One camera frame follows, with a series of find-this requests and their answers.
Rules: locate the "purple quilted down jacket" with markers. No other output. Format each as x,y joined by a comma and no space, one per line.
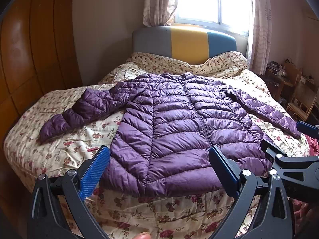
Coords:
161,147

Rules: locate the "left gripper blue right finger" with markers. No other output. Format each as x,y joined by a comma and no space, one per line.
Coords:
227,172

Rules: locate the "right floral curtain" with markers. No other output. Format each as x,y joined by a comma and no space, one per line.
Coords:
259,36

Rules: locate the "wooden chair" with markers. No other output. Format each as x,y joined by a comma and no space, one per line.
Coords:
303,99

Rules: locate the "brown wooden wardrobe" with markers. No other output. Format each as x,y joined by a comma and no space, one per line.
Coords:
37,55

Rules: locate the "person's hand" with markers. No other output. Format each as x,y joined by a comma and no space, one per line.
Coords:
143,235

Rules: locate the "cluttered wooden side table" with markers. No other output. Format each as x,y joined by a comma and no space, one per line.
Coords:
278,76

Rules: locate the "left floral curtain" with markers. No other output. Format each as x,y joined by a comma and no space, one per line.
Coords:
159,12

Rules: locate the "bright window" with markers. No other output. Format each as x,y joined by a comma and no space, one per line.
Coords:
229,15

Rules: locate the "floral bed quilt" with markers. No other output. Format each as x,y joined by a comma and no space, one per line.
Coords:
122,215

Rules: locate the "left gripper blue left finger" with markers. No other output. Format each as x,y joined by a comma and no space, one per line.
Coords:
91,171

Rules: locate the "floral curtain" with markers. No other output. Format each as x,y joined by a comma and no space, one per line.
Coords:
259,36
159,12

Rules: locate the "grey yellow blue headboard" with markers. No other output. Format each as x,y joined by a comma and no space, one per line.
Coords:
193,45

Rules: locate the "red cloth beside bed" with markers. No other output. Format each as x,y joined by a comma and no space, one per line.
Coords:
304,212

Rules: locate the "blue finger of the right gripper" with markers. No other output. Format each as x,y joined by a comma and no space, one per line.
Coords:
274,154
307,129

